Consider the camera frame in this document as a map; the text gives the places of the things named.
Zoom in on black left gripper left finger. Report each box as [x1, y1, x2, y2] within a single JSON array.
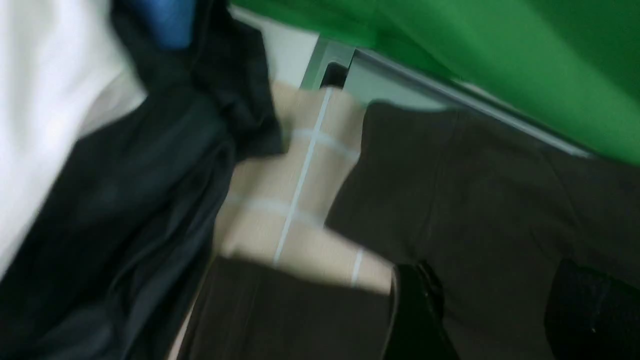
[[384, 262, 460, 360]]

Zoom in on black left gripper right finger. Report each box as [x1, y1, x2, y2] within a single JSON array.
[[544, 259, 640, 360]]

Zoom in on dark gray long-sleeve top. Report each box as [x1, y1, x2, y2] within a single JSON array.
[[176, 100, 640, 360]]

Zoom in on beige checkered tablecloth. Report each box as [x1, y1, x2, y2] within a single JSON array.
[[167, 82, 393, 360]]

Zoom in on green backdrop cloth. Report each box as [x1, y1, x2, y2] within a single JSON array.
[[233, 0, 640, 165]]

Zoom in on dark teal garment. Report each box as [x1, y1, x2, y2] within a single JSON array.
[[0, 0, 284, 360]]

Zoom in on blue garment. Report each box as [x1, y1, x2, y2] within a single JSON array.
[[127, 0, 197, 50]]

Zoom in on white garment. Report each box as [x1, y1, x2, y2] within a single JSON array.
[[0, 0, 147, 275]]

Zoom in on gray metal table frame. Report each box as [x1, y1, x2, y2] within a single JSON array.
[[301, 38, 591, 158]]

